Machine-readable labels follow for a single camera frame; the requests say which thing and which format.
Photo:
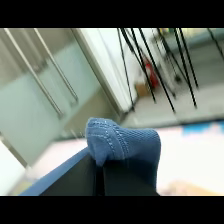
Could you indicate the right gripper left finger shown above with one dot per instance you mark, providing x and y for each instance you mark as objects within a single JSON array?
[{"x": 75, "y": 180}]

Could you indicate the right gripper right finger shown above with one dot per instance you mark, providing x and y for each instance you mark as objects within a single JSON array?
[{"x": 128, "y": 181}]

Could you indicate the red fire extinguisher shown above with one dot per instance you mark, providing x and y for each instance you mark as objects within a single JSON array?
[{"x": 152, "y": 74}]

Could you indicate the black tripod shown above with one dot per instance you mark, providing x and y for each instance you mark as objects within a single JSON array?
[
  {"x": 181, "y": 60},
  {"x": 146, "y": 63}
]

